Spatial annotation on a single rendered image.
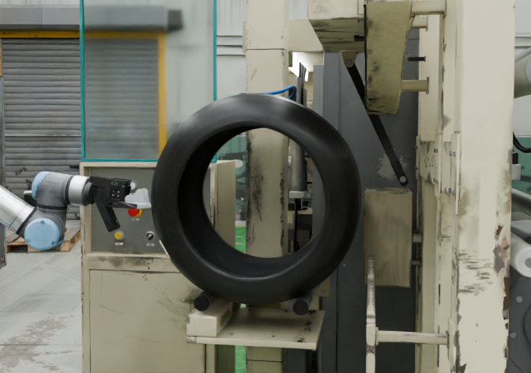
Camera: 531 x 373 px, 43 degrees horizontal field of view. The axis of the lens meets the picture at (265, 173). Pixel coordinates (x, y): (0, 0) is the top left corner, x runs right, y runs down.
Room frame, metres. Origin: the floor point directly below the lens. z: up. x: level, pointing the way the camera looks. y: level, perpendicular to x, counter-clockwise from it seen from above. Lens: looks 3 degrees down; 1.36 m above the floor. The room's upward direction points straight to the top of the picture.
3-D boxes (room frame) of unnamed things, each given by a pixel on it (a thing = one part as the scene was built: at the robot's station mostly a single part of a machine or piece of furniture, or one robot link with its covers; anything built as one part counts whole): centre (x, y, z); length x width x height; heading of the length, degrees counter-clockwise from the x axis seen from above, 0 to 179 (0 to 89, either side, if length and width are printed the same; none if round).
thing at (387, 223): (2.18, -0.40, 1.05); 0.20 x 0.15 x 0.30; 171
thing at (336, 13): (1.85, -0.26, 1.71); 0.61 x 0.25 x 0.15; 171
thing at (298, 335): (2.02, 0.01, 0.80); 0.37 x 0.36 x 0.02; 81
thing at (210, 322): (2.04, 0.15, 0.84); 0.36 x 0.09 x 0.06; 171
